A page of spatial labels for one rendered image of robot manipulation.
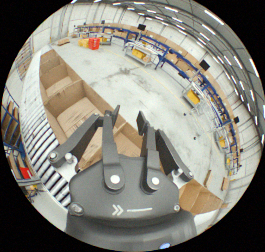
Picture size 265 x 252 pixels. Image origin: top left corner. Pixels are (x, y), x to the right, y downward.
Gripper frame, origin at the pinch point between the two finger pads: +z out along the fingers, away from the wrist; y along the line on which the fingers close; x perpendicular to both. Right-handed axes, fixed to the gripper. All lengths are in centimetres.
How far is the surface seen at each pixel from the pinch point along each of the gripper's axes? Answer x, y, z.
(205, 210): -80, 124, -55
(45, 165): -57, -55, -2
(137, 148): -28.2, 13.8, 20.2
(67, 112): -18, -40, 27
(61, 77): 3, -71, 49
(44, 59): 32, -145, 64
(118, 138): -24.7, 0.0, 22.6
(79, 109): -15.9, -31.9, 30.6
